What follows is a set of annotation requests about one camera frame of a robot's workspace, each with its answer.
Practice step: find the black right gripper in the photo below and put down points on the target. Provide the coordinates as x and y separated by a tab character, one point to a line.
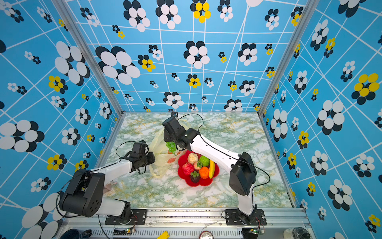
167	136

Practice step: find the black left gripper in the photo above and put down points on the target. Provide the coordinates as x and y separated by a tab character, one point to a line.
152	157

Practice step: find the green grape bunch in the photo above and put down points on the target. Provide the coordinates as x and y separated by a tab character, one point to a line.
171	147

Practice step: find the translucent printed plastic bag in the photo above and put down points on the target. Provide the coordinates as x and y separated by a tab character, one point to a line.
163	160

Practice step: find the red flower-shaped plate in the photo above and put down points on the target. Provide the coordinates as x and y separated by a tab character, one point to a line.
203	182

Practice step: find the beige round fruit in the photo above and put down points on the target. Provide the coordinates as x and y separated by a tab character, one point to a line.
193	158

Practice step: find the red fruit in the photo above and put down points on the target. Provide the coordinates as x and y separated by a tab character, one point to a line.
188	169

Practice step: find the green apple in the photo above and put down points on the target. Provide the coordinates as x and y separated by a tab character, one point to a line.
204	161

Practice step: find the orange tangerine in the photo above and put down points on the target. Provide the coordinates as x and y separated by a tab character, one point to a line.
204	172

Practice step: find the dark purple fruit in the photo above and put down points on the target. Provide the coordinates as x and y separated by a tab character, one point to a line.
195	177

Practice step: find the yellow banana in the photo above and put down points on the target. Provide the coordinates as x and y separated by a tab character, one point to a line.
211	169

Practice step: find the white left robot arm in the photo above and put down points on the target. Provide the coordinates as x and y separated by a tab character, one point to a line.
84	194

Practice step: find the pink toy bottle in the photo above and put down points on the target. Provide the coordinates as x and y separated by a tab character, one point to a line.
107	188

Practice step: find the yellow tag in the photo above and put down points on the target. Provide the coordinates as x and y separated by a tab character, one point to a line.
164	235

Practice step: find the metal can top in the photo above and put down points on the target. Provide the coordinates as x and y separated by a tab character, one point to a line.
206	235

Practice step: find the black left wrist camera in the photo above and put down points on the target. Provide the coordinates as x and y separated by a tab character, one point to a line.
139	150

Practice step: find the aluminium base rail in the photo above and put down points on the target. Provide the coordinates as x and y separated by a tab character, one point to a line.
189	223

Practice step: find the aluminium corner post left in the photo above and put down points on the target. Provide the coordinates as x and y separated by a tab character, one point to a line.
78	37

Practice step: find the aluminium corner post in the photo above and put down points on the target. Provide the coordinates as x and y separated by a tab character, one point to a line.
78	37
295	38

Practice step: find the aluminium corner post right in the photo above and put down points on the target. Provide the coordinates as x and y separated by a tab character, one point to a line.
295	38

